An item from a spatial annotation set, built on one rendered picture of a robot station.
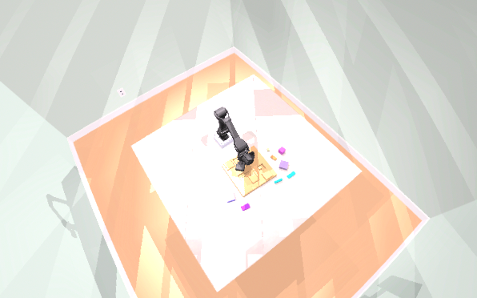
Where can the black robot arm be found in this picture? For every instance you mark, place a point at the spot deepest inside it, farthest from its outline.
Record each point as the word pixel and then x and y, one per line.
pixel 226 126

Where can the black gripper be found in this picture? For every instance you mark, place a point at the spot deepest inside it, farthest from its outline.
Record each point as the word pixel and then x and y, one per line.
pixel 240 166

